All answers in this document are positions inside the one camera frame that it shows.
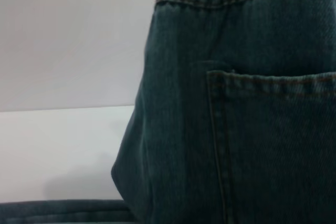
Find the blue denim shorts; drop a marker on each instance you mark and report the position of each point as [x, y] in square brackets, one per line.
[236, 129]

